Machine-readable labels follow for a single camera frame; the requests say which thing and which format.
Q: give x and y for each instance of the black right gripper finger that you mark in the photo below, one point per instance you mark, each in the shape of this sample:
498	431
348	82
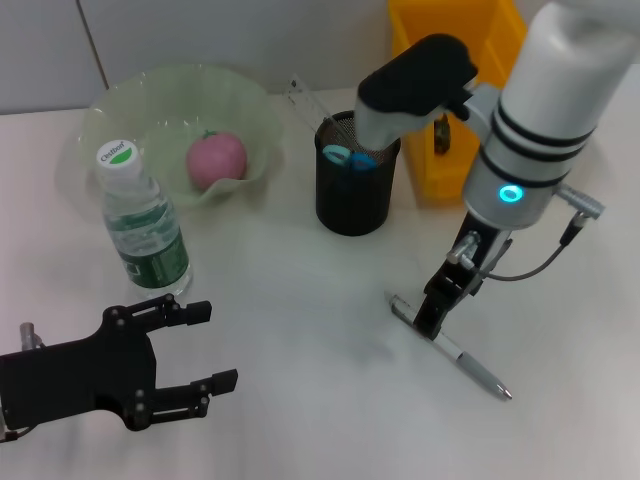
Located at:
432	317

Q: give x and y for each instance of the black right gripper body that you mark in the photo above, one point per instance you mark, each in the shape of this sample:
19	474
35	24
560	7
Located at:
450	285

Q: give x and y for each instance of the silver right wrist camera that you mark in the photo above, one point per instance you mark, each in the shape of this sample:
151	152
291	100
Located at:
415	80

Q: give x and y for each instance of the clear green-label water bottle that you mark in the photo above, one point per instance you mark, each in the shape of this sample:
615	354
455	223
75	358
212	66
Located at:
140	220

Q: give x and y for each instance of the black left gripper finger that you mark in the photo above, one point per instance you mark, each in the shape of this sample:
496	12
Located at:
225	382
197	312

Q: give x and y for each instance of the clear plastic ruler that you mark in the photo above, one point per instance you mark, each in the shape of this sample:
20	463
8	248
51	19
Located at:
307	100

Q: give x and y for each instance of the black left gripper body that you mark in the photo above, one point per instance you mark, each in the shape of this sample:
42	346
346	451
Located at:
75	380

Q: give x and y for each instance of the translucent green fruit plate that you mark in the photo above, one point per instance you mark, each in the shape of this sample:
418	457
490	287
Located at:
225	100

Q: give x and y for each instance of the green plastic wrapper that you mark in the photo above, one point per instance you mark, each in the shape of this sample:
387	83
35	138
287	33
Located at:
442	137

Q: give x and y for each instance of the blue capped scissors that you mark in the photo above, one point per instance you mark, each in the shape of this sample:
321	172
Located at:
360	162

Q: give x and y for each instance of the yellow plastic bin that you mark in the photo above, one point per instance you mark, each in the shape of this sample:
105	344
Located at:
430	170

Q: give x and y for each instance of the pink peach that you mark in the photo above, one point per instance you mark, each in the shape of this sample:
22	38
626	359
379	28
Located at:
217	160

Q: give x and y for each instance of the grey clear ballpoint pen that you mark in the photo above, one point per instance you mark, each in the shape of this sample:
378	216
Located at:
475	370

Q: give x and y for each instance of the black mesh pen holder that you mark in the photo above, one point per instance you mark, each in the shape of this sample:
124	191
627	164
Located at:
350	200

